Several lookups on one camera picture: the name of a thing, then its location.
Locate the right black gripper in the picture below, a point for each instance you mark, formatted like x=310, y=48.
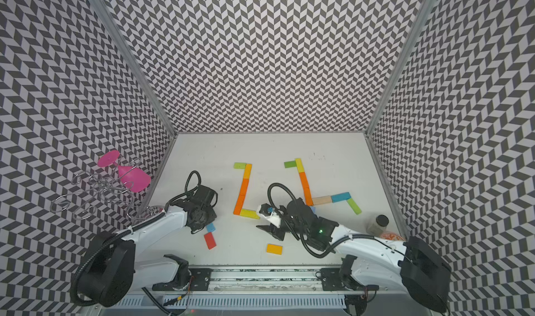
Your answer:
x=274, y=231

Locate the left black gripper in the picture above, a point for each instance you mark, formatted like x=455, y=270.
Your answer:
x=213, y=216

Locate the yellow-orange bottom block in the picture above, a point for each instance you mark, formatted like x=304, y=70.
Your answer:
x=274, y=249

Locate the yellow-orange block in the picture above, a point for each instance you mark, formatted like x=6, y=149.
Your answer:
x=274, y=249
x=247, y=172

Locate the red small block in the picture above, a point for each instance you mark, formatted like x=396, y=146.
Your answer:
x=210, y=241

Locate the yellow-green long block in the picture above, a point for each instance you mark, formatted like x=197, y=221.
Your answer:
x=249, y=214

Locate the orange vertical block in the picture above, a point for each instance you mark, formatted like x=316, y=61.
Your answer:
x=244, y=187

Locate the orange diagonal block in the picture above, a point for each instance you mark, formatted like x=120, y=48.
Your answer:
x=239, y=204

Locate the light green small block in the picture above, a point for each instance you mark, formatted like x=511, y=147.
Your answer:
x=240, y=165

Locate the natural wood block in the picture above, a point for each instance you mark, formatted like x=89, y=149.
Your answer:
x=321, y=200

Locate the teal block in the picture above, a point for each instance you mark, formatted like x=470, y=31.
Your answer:
x=341, y=197

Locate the yellow block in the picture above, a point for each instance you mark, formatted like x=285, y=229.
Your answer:
x=299, y=165

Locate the green long block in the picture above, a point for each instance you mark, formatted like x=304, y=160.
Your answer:
x=354, y=206

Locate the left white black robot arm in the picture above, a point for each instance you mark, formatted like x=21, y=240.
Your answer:
x=110, y=267

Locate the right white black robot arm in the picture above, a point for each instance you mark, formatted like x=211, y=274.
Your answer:
x=321, y=237

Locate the pink plastic wine glass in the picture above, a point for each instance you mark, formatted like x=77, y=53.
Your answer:
x=130, y=176

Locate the small dark lidded jar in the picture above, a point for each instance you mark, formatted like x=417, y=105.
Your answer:
x=377, y=225

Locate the orange patterned bowl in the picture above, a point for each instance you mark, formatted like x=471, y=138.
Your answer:
x=392, y=236

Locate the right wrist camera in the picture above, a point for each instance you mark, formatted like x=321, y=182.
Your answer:
x=268, y=212

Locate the aluminium mounting rail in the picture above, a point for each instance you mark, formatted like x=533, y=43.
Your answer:
x=271, y=279

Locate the silver wire glass rack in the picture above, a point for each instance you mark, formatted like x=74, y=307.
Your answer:
x=101, y=190

